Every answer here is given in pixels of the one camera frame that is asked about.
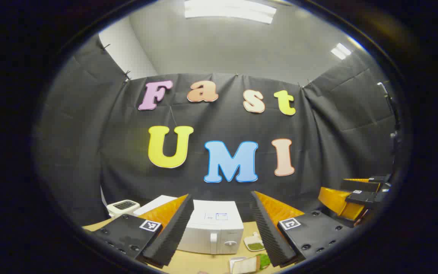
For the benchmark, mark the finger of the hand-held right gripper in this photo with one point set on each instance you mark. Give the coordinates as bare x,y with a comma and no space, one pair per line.
359,184
337,201

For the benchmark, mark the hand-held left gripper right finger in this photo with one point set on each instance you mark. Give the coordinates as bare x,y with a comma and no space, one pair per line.
266,232

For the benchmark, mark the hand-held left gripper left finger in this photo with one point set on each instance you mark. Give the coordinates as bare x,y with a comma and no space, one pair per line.
173,236

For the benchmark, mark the sandwich with lettuce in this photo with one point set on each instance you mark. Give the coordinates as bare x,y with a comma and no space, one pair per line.
255,263

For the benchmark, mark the white microwave oven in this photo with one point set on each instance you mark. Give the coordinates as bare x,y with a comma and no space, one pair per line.
211,228

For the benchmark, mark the white rectangular tray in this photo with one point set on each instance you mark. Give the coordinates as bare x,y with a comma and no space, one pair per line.
234,263

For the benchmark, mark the white divided dish with beans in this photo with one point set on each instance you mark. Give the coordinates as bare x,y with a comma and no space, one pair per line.
256,245

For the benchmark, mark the white toaster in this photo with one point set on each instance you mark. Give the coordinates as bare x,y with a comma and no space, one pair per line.
122,207

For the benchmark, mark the black backdrop cloth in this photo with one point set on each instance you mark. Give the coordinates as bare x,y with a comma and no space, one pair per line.
222,125

